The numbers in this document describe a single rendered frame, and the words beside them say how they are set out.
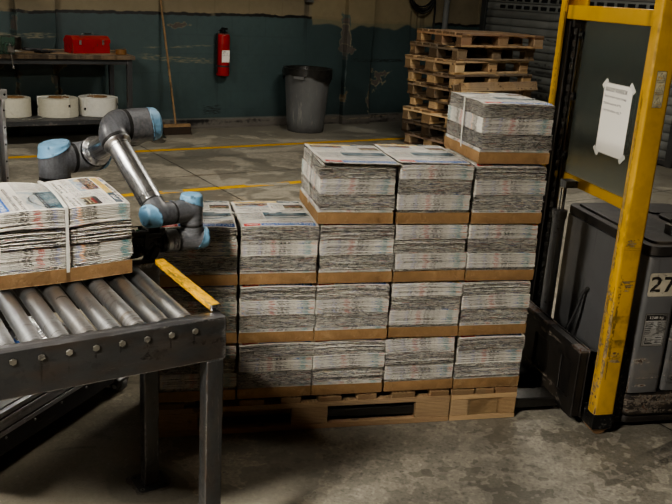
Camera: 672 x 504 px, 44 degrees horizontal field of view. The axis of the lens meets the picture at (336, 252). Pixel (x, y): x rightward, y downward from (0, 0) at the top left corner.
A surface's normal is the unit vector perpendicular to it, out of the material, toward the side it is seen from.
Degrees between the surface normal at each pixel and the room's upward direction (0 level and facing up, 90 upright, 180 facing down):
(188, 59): 90
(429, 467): 0
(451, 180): 90
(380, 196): 90
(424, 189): 90
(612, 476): 0
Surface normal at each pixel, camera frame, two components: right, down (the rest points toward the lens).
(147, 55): 0.53, 0.29
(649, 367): 0.22, 0.30
